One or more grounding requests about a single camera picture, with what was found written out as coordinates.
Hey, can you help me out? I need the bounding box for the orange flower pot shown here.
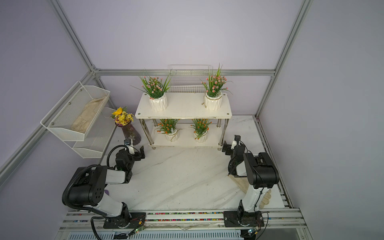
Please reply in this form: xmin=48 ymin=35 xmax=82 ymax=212
xmin=156 ymin=119 xmax=179 ymax=142
xmin=191 ymin=119 xmax=212 ymax=143

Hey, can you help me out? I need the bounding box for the pink flower pot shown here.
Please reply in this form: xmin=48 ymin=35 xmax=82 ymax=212
xmin=202 ymin=65 xmax=231 ymax=111
xmin=136 ymin=73 xmax=172 ymax=112

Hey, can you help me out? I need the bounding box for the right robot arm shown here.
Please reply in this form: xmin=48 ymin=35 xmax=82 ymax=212
xmin=222 ymin=135 xmax=280 ymax=234

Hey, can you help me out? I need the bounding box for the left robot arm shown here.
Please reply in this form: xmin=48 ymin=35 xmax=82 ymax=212
xmin=62 ymin=145 xmax=146 ymax=229

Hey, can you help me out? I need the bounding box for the white two-tier metal rack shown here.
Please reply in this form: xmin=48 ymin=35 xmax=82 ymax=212
xmin=136 ymin=93 xmax=232 ymax=150

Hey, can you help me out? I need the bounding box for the purple glass vase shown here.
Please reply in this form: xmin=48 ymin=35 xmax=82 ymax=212
xmin=116 ymin=121 xmax=142 ymax=146

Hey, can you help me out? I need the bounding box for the beige work glove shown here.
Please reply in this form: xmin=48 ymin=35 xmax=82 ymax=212
xmin=229 ymin=175 xmax=272 ymax=212

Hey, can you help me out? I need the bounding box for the yellow artificial flower bouquet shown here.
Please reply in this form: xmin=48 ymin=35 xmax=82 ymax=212
xmin=111 ymin=107 xmax=134 ymax=127

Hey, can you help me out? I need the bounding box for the beige cloth in basket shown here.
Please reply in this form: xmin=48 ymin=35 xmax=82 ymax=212
xmin=71 ymin=97 xmax=106 ymax=134

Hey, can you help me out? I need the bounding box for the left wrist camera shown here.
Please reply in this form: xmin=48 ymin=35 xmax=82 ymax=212
xmin=124 ymin=139 xmax=135 ymax=155

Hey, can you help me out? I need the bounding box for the white mesh lower wall basket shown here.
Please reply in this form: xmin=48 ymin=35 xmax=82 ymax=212
xmin=72 ymin=107 xmax=116 ymax=159

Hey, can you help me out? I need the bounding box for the white mesh wall basket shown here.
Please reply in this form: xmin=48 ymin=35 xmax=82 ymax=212
xmin=41 ymin=81 xmax=110 ymax=142
xmin=72 ymin=107 xmax=116 ymax=159

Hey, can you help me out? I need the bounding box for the white mesh upper wall basket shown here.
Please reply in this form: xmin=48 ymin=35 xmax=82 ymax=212
xmin=41 ymin=81 xmax=110 ymax=142

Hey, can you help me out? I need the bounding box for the white wire wall basket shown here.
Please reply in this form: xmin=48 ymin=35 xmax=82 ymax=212
xmin=168 ymin=64 xmax=212 ymax=93

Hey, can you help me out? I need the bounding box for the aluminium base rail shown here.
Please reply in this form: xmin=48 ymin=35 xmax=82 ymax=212
xmin=59 ymin=208 xmax=308 ymax=232

